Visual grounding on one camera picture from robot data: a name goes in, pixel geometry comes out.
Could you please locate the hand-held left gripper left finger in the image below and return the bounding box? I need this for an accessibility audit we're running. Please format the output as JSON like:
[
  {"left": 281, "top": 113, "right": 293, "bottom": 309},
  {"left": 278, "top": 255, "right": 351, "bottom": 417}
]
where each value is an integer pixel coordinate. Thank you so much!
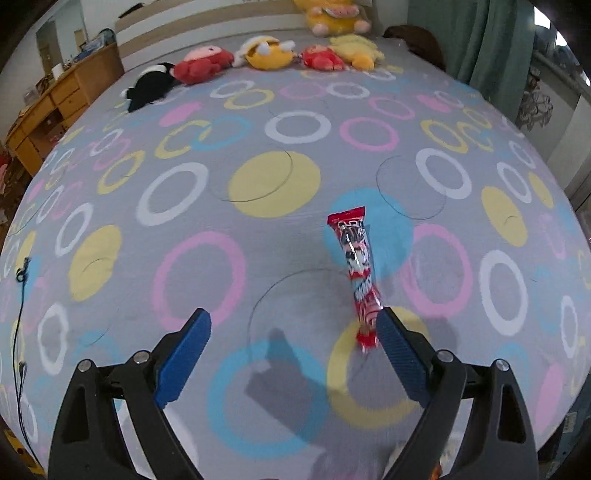
[{"left": 47, "top": 308, "right": 212, "bottom": 480}]

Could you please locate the striped beige headboard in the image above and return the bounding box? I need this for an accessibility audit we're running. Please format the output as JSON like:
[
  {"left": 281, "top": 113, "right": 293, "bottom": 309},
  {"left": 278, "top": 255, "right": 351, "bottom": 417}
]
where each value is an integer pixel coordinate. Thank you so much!
[{"left": 115, "top": 0, "right": 389, "bottom": 58}]

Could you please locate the blue box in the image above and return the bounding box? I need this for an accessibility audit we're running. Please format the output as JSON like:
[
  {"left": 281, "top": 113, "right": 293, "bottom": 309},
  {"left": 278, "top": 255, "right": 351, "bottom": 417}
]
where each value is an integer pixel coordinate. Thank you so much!
[{"left": 83, "top": 28, "right": 116, "bottom": 51}]

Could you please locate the red snack packet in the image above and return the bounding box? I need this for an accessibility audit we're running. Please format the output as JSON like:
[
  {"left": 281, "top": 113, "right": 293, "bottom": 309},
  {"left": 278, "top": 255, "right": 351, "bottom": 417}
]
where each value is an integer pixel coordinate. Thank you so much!
[{"left": 327, "top": 206, "right": 385, "bottom": 354}]

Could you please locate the green curtain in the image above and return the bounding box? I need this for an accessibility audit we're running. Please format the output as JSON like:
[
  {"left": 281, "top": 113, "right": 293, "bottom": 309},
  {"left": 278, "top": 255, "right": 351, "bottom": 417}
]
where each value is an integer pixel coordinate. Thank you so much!
[{"left": 406, "top": 0, "right": 536, "bottom": 100}]

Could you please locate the black plush toy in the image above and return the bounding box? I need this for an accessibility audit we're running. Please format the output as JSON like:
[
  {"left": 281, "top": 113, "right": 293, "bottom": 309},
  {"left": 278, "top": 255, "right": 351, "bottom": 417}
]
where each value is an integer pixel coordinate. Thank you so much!
[{"left": 121, "top": 62, "right": 178, "bottom": 113}]

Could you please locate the grey blanket with coloured rings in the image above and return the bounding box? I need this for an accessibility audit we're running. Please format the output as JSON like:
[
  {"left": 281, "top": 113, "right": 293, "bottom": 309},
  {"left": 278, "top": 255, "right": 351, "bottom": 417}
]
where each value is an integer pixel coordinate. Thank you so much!
[{"left": 0, "top": 34, "right": 591, "bottom": 480}]

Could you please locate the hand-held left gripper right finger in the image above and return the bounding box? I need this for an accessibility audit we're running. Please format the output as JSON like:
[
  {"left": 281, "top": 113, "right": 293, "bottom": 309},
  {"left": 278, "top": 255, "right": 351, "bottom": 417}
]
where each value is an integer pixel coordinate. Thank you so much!
[{"left": 375, "top": 306, "right": 541, "bottom": 480}]

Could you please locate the grey patterned cloth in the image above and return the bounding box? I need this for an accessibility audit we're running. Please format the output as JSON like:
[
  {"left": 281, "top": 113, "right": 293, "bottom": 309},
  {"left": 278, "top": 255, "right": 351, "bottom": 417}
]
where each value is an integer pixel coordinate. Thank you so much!
[{"left": 515, "top": 65, "right": 555, "bottom": 132}]

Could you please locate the black cable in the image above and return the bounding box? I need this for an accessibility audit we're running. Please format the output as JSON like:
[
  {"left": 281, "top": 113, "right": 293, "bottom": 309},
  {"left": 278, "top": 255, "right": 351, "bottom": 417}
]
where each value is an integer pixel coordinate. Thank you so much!
[{"left": 9, "top": 256, "right": 42, "bottom": 462}]

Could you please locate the yellow duck plush toy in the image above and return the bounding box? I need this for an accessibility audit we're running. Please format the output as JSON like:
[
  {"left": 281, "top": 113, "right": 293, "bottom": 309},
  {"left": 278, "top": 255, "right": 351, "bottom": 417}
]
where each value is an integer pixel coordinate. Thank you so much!
[{"left": 329, "top": 34, "right": 385, "bottom": 71}]

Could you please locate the small red plush toy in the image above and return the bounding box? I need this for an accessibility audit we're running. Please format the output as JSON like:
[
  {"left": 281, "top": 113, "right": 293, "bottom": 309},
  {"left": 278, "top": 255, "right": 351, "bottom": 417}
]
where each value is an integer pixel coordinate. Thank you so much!
[{"left": 299, "top": 44, "right": 348, "bottom": 72}]

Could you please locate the wooden desk with drawers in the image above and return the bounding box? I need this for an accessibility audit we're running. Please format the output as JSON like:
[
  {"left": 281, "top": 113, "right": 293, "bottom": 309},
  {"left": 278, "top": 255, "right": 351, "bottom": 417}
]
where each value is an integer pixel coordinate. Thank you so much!
[{"left": 4, "top": 44, "right": 125, "bottom": 176}]

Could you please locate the yellow and white plush toy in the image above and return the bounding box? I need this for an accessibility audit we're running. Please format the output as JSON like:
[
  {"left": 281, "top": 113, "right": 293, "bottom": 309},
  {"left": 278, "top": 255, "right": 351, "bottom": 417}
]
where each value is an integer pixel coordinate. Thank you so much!
[{"left": 233, "top": 36, "right": 297, "bottom": 71}]

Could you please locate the large yellow plush toy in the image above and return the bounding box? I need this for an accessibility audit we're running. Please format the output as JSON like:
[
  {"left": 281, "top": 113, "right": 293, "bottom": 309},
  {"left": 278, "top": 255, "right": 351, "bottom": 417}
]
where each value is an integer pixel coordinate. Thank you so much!
[{"left": 293, "top": 0, "right": 372, "bottom": 38}]

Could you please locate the brown chair back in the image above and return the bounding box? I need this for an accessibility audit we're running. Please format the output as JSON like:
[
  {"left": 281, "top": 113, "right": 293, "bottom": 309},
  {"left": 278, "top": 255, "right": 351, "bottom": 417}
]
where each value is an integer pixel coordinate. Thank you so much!
[{"left": 383, "top": 25, "right": 446, "bottom": 70}]

